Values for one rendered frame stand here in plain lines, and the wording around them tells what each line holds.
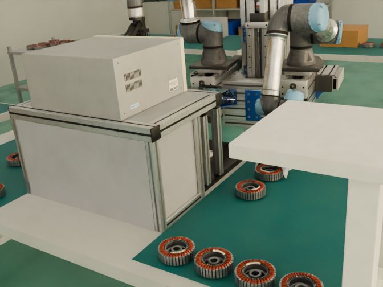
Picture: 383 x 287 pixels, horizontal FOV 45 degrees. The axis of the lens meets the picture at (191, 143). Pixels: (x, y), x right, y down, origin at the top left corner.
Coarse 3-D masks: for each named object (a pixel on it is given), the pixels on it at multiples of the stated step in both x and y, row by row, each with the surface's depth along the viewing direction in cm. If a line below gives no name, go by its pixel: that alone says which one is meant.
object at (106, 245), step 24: (0, 144) 244; (0, 216) 170; (24, 216) 168; (48, 216) 167; (72, 216) 166; (96, 216) 165; (24, 240) 159; (48, 240) 152; (72, 240) 151; (96, 240) 150; (120, 240) 149; (144, 240) 148; (96, 264) 141; (120, 264) 137; (144, 264) 136
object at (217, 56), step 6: (204, 48) 258; (210, 48) 255; (216, 48) 255; (222, 48) 257; (204, 54) 258; (210, 54) 255; (216, 54) 255; (222, 54) 257; (204, 60) 258; (210, 60) 256; (216, 60) 255; (222, 60) 257
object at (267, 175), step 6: (258, 168) 184; (264, 168) 187; (270, 168) 187; (276, 168) 184; (258, 174) 182; (264, 174) 179; (270, 174) 179; (276, 174) 179; (282, 174) 181; (264, 180) 180; (270, 180) 179; (276, 180) 180
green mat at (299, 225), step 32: (224, 192) 174; (288, 192) 171; (320, 192) 169; (192, 224) 155; (224, 224) 153; (256, 224) 152; (288, 224) 150; (320, 224) 149; (256, 256) 135; (288, 256) 134; (320, 256) 133
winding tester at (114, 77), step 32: (32, 64) 160; (64, 64) 152; (96, 64) 144; (128, 64) 146; (160, 64) 160; (32, 96) 167; (64, 96) 157; (96, 96) 149; (128, 96) 148; (160, 96) 163
